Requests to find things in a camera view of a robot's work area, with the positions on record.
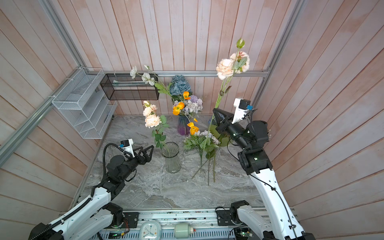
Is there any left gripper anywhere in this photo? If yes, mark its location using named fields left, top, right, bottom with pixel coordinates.
left=120, top=145, right=154, bottom=181

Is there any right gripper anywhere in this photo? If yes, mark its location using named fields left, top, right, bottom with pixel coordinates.
left=215, top=109, right=252, bottom=156

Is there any clear grey glass vase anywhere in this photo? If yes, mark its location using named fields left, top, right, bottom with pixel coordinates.
left=161, top=142, right=181, bottom=174

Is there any white lilac flower bunch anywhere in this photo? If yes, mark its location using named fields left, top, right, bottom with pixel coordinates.
left=184, top=131, right=221, bottom=182

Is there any orange poppy flower bunch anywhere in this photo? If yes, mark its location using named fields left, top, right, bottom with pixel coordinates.
left=173, top=92, right=203, bottom=136

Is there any pastel purple flower bunch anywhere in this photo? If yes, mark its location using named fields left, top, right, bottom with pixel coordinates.
left=173, top=95, right=203, bottom=117

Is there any peach peony stem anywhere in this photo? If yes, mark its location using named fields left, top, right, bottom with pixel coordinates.
left=143, top=101, right=169, bottom=150
left=215, top=38, right=250, bottom=109

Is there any blue purple glass vase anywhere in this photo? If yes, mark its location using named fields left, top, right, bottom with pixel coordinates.
left=178, top=115, right=190, bottom=136

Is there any blue rose bunch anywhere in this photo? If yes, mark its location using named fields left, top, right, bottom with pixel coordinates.
left=169, top=75, right=192, bottom=102

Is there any white flower stem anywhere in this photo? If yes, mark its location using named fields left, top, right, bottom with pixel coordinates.
left=130, top=65, right=171, bottom=96

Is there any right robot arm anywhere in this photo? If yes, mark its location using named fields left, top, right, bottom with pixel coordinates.
left=213, top=109, right=315, bottom=240

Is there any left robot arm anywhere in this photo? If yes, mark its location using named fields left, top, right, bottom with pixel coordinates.
left=29, top=144, right=154, bottom=240

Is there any mixed blue pink bouquet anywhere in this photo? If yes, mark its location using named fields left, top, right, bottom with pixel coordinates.
left=209, top=125, right=230, bottom=147

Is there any black mesh basket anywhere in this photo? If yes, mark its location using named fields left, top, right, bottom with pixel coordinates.
left=100, top=74, right=160, bottom=101

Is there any white analog clock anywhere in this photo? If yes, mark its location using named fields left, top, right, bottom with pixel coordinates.
left=139, top=221, right=162, bottom=240

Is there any pale green cylinder device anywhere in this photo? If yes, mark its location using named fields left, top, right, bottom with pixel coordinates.
left=174, top=223, right=196, bottom=239

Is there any green circuit board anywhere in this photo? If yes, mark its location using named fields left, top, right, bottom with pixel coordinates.
left=233, top=228, right=254, bottom=240

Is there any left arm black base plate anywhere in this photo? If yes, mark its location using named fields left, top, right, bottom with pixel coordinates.
left=111, top=212, right=139, bottom=229

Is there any white wire mesh shelf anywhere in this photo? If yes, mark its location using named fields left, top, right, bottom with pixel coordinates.
left=52, top=68, right=118, bottom=139

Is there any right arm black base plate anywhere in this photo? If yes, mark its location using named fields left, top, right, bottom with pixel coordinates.
left=215, top=207, right=242, bottom=226

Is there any black corrugated cable hose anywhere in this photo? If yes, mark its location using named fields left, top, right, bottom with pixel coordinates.
left=28, top=142, right=130, bottom=240

